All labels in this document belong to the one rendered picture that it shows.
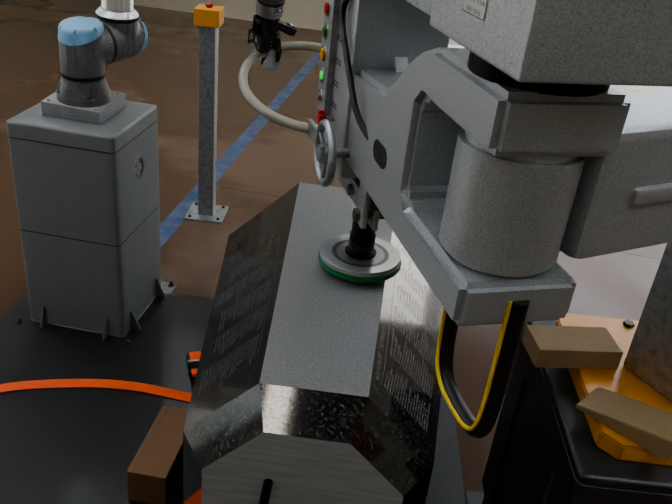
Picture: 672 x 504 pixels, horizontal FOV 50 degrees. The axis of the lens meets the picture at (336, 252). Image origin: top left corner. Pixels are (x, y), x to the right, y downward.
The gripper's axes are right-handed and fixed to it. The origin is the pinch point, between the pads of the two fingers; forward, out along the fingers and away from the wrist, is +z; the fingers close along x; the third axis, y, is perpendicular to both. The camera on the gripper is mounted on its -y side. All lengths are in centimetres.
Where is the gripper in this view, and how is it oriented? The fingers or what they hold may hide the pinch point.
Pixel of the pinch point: (268, 65)
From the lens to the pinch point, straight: 257.1
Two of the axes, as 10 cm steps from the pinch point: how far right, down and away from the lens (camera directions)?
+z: -1.7, 6.7, 7.2
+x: 6.6, 6.2, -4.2
